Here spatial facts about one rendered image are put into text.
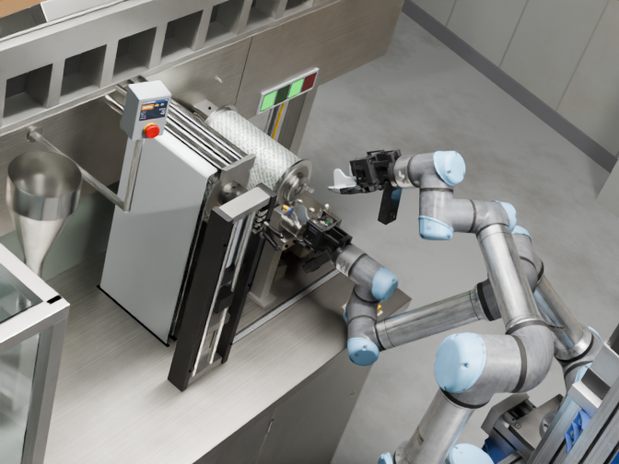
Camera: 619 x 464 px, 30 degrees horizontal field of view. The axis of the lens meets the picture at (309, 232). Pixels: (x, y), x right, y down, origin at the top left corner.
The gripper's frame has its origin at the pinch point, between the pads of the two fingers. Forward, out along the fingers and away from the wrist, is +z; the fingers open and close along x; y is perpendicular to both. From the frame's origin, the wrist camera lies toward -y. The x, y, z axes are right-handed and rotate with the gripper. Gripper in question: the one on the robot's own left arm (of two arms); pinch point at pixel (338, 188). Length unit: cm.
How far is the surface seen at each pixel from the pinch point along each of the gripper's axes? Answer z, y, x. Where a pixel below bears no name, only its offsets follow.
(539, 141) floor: 120, -65, -281
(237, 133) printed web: 22.9, 17.9, 5.1
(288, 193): 11.4, 1.3, 5.4
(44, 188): 12, 25, 70
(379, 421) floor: 77, -106, -71
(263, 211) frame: -6.6, 5.4, 32.2
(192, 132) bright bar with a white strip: 9.0, 24.6, 31.0
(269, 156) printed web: 14.6, 10.8, 5.0
